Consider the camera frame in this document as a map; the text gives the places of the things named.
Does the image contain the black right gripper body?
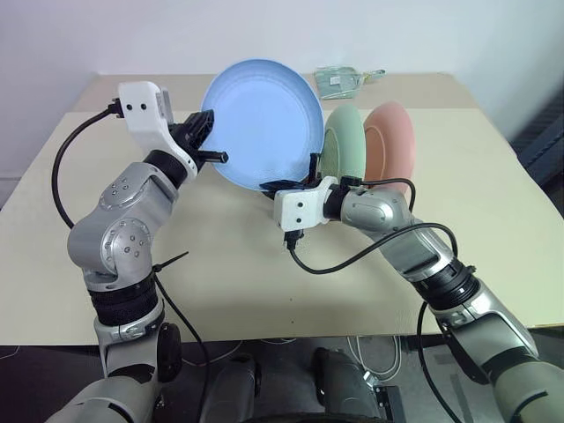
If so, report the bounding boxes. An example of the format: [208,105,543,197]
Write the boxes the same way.
[259,177,319,197]

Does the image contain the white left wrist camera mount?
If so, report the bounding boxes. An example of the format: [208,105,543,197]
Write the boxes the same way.
[117,81,198,176]

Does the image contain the large blue plate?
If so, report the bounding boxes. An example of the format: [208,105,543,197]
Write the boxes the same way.
[200,58,326,192]

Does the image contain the black ribbed object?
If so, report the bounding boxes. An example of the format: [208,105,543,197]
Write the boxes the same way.
[512,93,564,196]

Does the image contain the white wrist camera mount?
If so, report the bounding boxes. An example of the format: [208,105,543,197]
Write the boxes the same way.
[117,81,198,176]
[273,175,338,233]

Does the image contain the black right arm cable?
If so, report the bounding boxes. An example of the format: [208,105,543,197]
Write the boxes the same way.
[281,174,462,423]

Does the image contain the black cable tie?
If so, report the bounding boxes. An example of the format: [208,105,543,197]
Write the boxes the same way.
[151,251,191,277]

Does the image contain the small black box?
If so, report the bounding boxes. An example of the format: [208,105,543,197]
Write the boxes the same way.
[372,383,404,423]

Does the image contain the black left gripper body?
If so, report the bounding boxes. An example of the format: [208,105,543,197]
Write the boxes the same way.
[168,115,205,157]

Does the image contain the pink plate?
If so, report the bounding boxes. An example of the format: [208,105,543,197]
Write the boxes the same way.
[362,101,417,196]

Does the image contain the clear plastic bag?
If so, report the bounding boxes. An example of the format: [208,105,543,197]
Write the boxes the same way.
[314,65,388,100]

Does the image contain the green plate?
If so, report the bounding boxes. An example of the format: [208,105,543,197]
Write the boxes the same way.
[317,105,368,182]

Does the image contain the white cable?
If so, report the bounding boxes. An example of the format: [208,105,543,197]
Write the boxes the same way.
[346,335,404,382]

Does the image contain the dark grey rounded shape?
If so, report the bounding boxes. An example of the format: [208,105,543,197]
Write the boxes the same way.
[311,346,384,423]
[205,352,264,423]

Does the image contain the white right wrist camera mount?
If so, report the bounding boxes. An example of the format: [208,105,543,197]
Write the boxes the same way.
[273,175,338,233]

